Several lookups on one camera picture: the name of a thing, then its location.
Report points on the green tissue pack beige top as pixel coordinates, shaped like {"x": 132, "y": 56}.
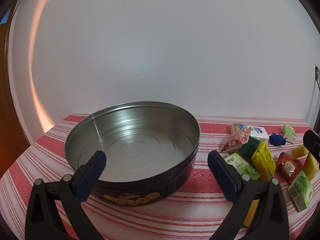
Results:
{"x": 289, "y": 133}

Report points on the red sachet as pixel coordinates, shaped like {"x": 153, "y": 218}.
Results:
{"x": 288, "y": 167}

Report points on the red striped tablecloth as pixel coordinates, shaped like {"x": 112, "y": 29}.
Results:
{"x": 175, "y": 217}

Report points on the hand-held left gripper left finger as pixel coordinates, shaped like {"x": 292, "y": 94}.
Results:
{"x": 92, "y": 172}

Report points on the white carton with blue print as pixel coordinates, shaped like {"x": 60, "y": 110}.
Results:
{"x": 260, "y": 132}

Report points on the wall socket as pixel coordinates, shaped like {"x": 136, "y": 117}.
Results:
{"x": 317, "y": 73}

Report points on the blue yarn ball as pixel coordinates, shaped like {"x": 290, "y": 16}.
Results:
{"x": 277, "y": 139}

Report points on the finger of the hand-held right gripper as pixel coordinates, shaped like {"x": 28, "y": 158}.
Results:
{"x": 312, "y": 141}

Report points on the yellow sponge with green pad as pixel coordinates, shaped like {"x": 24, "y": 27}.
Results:
{"x": 250, "y": 146}

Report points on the blue glass window pane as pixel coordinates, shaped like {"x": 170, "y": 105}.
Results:
{"x": 5, "y": 17}

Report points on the yellow packet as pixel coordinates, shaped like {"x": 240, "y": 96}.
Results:
{"x": 251, "y": 212}

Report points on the round blue cookie tin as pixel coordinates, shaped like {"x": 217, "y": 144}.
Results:
{"x": 140, "y": 145}

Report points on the small printed cardboard box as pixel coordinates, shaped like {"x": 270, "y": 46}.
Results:
{"x": 236, "y": 128}

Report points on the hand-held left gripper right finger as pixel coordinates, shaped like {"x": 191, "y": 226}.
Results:
{"x": 222, "y": 177}

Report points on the brown wooden door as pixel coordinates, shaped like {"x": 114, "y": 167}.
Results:
{"x": 10, "y": 130}

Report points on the yellow drink carton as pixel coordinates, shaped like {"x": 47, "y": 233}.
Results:
{"x": 265, "y": 158}

